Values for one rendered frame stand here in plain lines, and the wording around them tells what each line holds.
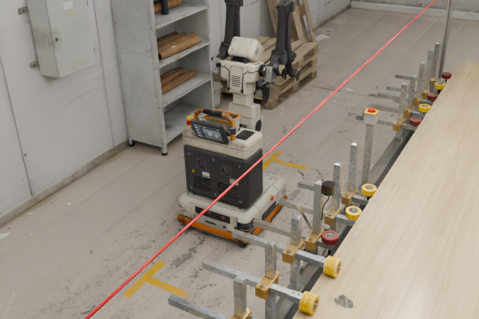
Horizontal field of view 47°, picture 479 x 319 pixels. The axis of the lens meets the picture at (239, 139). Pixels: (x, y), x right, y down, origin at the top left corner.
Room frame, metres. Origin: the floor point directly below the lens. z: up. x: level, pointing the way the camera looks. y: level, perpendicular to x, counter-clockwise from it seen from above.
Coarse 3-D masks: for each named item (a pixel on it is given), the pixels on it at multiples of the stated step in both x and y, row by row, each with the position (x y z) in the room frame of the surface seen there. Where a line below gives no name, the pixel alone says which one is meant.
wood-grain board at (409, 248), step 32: (448, 96) 3.83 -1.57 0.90; (448, 128) 3.28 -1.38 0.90; (416, 160) 2.87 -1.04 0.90; (448, 160) 2.86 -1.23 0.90; (384, 192) 2.52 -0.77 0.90; (416, 192) 2.52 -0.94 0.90; (448, 192) 2.51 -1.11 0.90; (384, 224) 2.23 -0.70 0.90; (416, 224) 2.23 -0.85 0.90; (448, 224) 2.22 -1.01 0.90; (352, 256) 2.00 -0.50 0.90; (384, 256) 1.99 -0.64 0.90; (416, 256) 1.98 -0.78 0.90; (448, 256) 1.98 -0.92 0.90; (320, 288) 1.79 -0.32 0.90; (352, 288) 1.79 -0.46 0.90; (384, 288) 1.78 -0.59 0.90; (416, 288) 1.78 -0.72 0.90; (448, 288) 1.77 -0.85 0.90
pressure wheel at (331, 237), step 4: (324, 232) 2.18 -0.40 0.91; (328, 232) 2.18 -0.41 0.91; (332, 232) 2.17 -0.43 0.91; (324, 236) 2.14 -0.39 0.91; (328, 236) 2.15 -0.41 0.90; (332, 236) 2.14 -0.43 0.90; (336, 236) 2.14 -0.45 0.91; (324, 240) 2.13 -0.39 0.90; (328, 240) 2.12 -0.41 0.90; (332, 240) 2.12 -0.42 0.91; (336, 240) 2.12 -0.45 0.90; (328, 244) 2.12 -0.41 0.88; (332, 244) 2.12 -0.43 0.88; (328, 252) 2.15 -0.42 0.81
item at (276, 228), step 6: (258, 222) 2.34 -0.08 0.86; (264, 222) 2.34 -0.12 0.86; (264, 228) 2.32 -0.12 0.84; (270, 228) 2.30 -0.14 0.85; (276, 228) 2.28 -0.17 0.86; (282, 228) 2.28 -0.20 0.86; (288, 228) 2.28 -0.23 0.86; (282, 234) 2.27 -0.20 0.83; (288, 234) 2.25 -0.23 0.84; (306, 234) 2.22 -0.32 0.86; (318, 240) 2.18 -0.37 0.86; (324, 246) 2.15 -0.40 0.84; (330, 246) 2.14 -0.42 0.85
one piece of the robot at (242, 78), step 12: (228, 60) 3.81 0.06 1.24; (228, 72) 3.75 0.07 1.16; (240, 72) 3.70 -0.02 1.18; (252, 72) 3.66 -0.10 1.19; (228, 84) 3.74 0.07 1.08; (240, 84) 3.69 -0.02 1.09; (252, 84) 3.76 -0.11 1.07; (240, 96) 3.75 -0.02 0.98; (252, 96) 3.78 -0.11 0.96; (240, 108) 3.76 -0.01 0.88; (252, 108) 3.71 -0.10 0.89; (240, 120) 3.75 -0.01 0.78; (252, 120) 3.70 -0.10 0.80
